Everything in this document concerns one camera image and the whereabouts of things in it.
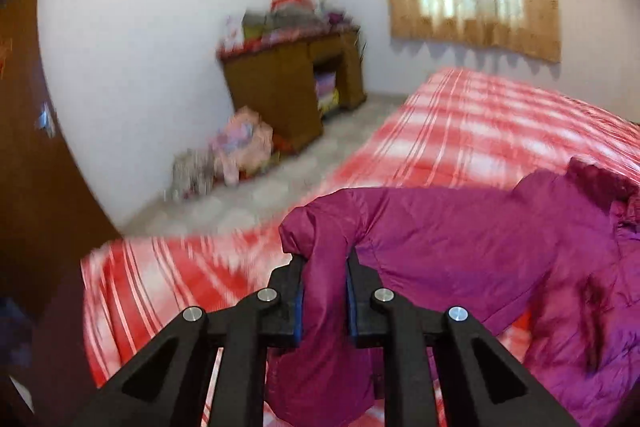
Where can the red and white box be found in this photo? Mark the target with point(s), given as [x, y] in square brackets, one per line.
[290, 2]

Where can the folded fabrics in desk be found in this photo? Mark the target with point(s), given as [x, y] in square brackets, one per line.
[327, 92]

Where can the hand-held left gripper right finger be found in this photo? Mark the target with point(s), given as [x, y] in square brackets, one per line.
[351, 307]

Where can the wooden desk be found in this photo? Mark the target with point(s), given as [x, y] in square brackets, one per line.
[270, 87]

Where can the pink clothes bundle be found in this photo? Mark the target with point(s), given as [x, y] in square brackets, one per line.
[242, 142]

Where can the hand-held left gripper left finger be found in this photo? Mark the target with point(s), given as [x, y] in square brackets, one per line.
[298, 307]

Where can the brown wooden door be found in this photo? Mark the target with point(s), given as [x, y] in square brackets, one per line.
[30, 157]

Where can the white card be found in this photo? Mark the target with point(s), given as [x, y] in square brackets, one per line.
[233, 34]

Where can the red plaid bed cover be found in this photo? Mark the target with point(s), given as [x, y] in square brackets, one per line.
[450, 122]

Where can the purple down jacket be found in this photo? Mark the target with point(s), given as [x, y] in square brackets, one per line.
[450, 247]

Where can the pile of clothes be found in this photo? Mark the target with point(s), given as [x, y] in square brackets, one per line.
[295, 24]

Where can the grey patterned bundle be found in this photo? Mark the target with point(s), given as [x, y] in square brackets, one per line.
[192, 174]

